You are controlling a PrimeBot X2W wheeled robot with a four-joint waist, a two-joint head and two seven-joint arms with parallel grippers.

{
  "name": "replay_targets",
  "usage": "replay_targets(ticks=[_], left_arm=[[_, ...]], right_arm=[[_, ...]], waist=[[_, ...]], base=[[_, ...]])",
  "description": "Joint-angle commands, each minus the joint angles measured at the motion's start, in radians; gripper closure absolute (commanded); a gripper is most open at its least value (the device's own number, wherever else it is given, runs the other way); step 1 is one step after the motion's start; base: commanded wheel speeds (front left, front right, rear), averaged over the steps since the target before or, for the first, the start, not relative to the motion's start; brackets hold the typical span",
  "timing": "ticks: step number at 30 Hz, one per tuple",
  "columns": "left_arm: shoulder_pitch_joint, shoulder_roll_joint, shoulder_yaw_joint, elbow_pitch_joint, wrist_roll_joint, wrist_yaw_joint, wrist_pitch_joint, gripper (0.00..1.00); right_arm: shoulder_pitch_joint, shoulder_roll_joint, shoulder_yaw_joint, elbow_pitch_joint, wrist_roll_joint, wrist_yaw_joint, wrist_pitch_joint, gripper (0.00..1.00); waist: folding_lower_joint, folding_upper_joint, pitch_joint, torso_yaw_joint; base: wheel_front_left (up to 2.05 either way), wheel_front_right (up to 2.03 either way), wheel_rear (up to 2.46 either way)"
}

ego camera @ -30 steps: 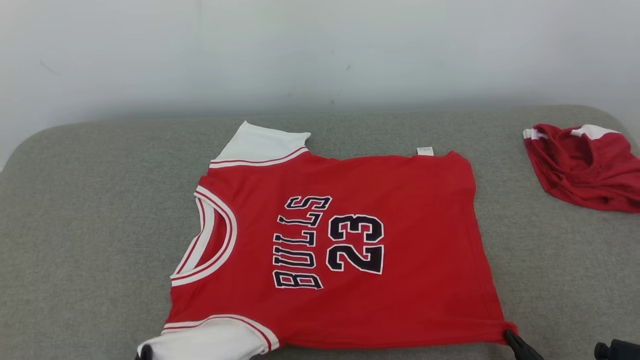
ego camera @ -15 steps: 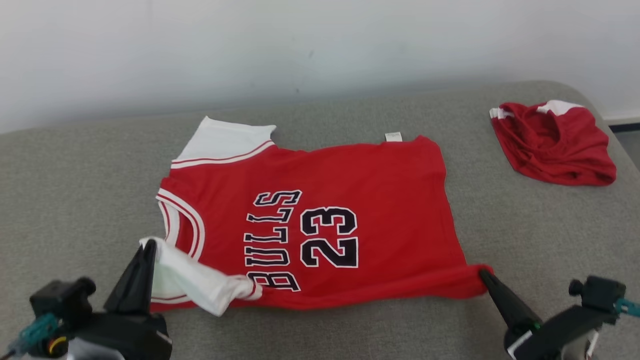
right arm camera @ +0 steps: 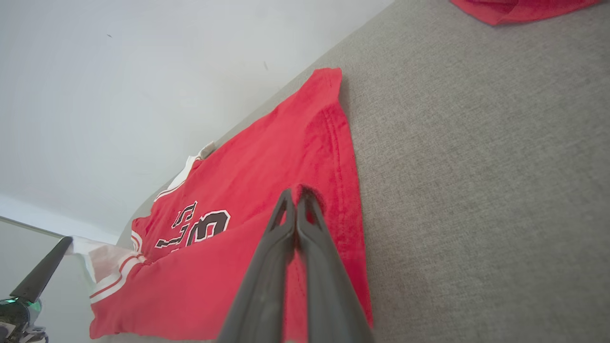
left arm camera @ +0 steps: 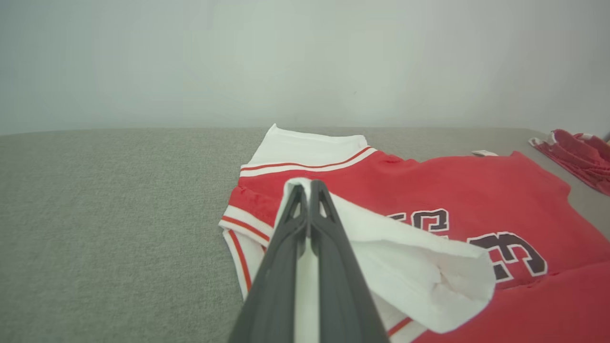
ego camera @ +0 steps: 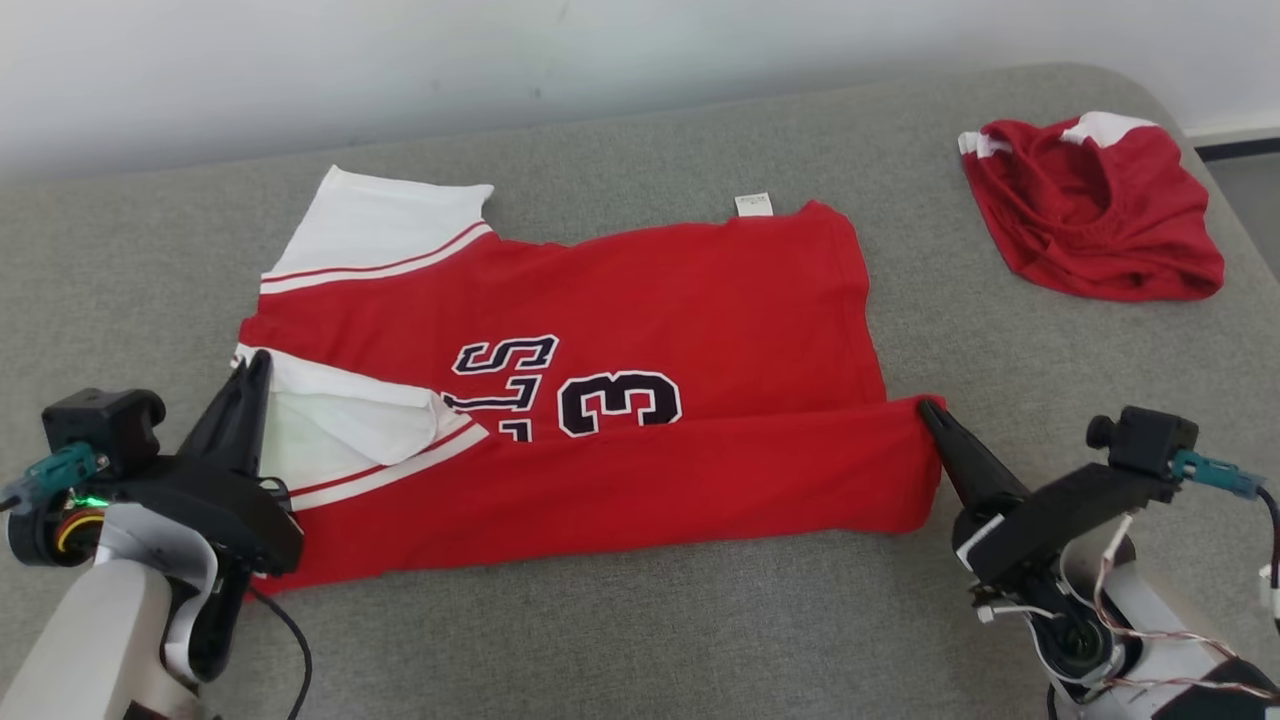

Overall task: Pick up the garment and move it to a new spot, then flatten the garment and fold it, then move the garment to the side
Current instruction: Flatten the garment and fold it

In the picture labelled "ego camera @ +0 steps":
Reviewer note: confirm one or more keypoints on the red jersey with white sleeves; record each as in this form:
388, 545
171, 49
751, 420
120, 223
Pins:
700, 300

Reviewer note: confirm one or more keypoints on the teal right camera connector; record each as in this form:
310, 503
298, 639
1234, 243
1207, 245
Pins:
1215, 472

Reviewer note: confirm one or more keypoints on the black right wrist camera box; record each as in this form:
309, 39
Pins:
1145, 440

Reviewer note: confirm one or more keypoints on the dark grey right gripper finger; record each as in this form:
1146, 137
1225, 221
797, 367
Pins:
965, 480
985, 465

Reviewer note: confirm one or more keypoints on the teal camera connector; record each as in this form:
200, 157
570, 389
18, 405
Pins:
1215, 472
60, 467

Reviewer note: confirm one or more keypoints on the teal left camera connector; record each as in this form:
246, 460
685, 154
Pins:
60, 467

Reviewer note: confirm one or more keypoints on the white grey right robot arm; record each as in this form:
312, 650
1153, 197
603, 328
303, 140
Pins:
1150, 620

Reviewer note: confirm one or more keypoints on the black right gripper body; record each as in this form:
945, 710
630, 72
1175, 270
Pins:
1060, 520

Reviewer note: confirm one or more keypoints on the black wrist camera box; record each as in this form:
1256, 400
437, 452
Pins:
1145, 440
100, 420

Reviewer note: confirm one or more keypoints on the red shorts with white trim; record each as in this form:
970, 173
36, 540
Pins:
1100, 230

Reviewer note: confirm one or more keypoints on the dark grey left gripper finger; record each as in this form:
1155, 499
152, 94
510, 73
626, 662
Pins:
255, 430
215, 435

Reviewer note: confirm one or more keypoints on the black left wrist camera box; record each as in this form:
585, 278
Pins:
100, 420

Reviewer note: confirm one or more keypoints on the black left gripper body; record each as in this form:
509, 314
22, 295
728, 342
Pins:
230, 515

